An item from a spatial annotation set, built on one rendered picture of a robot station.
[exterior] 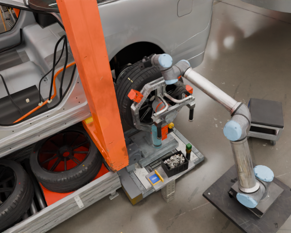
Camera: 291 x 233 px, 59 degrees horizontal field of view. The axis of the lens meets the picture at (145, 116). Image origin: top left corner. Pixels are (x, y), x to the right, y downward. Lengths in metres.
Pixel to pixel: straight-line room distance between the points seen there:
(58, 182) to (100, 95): 1.05
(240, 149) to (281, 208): 0.86
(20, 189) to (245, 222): 1.89
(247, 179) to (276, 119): 1.25
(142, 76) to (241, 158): 0.97
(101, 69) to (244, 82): 2.81
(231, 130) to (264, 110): 1.48
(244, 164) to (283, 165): 1.30
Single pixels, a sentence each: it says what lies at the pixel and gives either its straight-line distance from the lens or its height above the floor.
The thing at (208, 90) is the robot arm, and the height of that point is 1.25.
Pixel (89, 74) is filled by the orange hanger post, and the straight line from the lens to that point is 1.55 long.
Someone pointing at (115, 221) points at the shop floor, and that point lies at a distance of 2.66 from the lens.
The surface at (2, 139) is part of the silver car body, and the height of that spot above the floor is 0.92.
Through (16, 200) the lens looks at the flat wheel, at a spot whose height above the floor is 0.49.
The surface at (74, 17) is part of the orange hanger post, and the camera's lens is 1.39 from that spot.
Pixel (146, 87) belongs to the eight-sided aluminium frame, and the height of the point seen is 1.11.
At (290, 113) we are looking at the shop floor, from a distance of 3.75.
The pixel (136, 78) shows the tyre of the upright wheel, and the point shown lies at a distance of 2.14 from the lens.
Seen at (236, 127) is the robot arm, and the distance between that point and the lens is 1.70.
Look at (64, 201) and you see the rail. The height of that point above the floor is 0.39.
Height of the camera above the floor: 2.42
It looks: 45 degrees down
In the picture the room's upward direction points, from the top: 6 degrees counter-clockwise
